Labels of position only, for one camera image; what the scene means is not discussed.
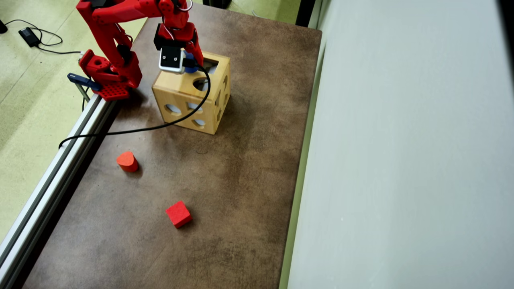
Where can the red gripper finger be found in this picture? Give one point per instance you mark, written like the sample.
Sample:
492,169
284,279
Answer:
196,52

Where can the blue cylinder block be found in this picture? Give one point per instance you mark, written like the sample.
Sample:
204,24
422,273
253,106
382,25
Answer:
192,69

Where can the red robot arm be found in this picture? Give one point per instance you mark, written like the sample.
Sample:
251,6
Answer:
108,36

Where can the wooden shape sorter box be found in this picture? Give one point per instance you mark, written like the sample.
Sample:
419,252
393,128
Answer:
176,90

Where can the black object at table end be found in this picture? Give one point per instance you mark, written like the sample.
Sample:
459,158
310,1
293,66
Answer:
217,3

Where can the blue table clamp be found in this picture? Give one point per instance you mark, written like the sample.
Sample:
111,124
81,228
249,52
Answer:
82,80

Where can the black power adapter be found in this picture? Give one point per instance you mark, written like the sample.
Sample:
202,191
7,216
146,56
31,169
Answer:
60,52
29,36

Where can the red rounded wedge block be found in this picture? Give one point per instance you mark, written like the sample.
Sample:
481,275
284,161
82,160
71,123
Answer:
127,161

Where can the red cube block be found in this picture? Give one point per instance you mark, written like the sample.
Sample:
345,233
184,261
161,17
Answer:
178,214

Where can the small black floor object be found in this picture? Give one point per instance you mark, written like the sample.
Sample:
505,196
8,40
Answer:
3,26

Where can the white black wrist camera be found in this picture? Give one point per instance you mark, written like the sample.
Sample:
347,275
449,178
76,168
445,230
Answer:
172,59

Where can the dark vertical post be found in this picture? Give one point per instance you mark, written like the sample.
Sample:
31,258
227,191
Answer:
306,12

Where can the aluminium profile rail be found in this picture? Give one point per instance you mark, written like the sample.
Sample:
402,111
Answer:
48,188

